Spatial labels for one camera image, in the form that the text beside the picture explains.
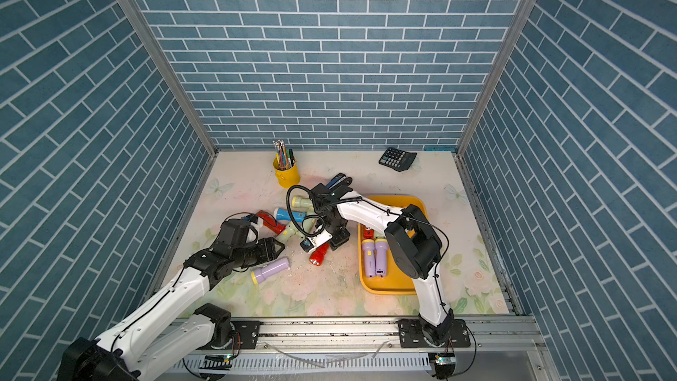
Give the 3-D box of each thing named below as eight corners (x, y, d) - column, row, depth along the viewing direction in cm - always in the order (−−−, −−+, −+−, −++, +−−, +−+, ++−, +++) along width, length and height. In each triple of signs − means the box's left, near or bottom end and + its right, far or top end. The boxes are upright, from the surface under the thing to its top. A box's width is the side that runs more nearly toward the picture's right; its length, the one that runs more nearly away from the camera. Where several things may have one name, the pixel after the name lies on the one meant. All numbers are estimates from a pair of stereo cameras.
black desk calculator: (379, 163, 118) (379, 159, 116) (389, 147, 125) (390, 143, 123) (405, 174, 114) (406, 170, 112) (415, 157, 121) (416, 153, 119)
